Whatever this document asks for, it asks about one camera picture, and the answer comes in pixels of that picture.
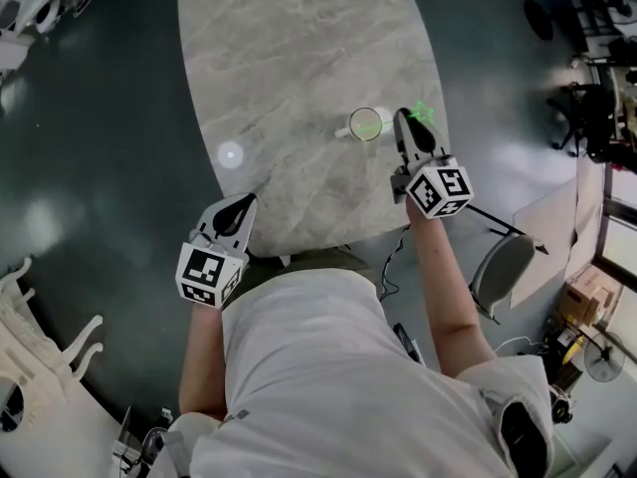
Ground white ornate furniture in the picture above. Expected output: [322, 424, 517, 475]
[0, 255, 106, 435]

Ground person's white shirt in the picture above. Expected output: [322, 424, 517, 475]
[161, 268, 556, 478]

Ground black round stool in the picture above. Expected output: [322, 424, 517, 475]
[523, 0, 555, 43]

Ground black office chair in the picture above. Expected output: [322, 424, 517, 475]
[545, 81, 637, 164]

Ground black device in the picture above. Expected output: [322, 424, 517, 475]
[392, 322, 426, 366]

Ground person's right forearm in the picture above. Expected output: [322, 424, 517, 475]
[404, 197, 499, 380]

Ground green star stick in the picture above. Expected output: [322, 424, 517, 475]
[353, 99, 436, 132]

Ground black cable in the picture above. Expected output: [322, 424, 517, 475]
[378, 225, 411, 302]

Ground white robot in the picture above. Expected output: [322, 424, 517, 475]
[0, 0, 108, 72]

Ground cardboard box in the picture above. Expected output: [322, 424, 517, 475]
[556, 265, 624, 329]

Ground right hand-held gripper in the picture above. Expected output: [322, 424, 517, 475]
[390, 108, 474, 219]

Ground black tripod legs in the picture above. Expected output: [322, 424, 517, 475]
[466, 203, 550, 256]

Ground person's olive trousers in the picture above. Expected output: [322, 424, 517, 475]
[222, 245, 375, 309]

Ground clear glass cup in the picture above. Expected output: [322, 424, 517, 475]
[333, 107, 395, 143]

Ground black floor fan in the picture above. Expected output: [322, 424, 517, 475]
[582, 330, 627, 384]

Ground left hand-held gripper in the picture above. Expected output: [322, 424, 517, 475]
[174, 192, 259, 311]

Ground grey chair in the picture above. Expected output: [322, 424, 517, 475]
[469, 231, 537, 325]

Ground person's left forearm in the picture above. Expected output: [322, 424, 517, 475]
[178, 302, 231, 420]

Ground white board sheet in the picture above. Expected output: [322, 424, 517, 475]
[508, 155, 607, 310]

